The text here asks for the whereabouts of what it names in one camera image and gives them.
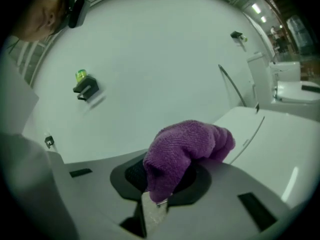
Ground curved metal bar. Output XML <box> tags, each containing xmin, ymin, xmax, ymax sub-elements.
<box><xmin>217</xmin><ymin>64</ymin><xmax>248</xmax><ymax>108</ymax></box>

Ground black head-worn camera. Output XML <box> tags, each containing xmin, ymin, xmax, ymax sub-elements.
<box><xmin>66</xmin><ymin>0</ymin><xmax>91</xmax><ymax>29</ymax></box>

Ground white toilet tank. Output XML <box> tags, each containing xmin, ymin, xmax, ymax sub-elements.
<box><xmin>246</xmin><ymin>50</ymin><xmax>273</xmax><ymax>109</ymax></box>

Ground person's face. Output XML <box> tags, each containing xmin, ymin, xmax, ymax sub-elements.
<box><xmin>15</xmin><ymin>0</ymin><xmax>66</xmax><ymax>42</ymax></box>

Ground small black wall hook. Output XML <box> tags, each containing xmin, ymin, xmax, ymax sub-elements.
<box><xmin>44</xmin><ymin>134</ymin><xmax>55</xmax><ymax>149</ymax></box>

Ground person's white shirt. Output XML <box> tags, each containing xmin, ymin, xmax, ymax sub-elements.
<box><xmin>0</xmin><ymin>35</ymin><xmax>81</xmax><ymax>240</ymax></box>

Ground purple wiping cloth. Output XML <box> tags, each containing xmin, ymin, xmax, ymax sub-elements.
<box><xmin>142</xmin><ymin>119</ymin><xmax>236</xmax><ymax>203</ymax></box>

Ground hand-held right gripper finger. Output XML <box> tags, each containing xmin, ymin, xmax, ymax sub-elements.
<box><xmin>140</xmin><ymin>191</ymin><xmax>169</xmax><ymax>238</ymax></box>

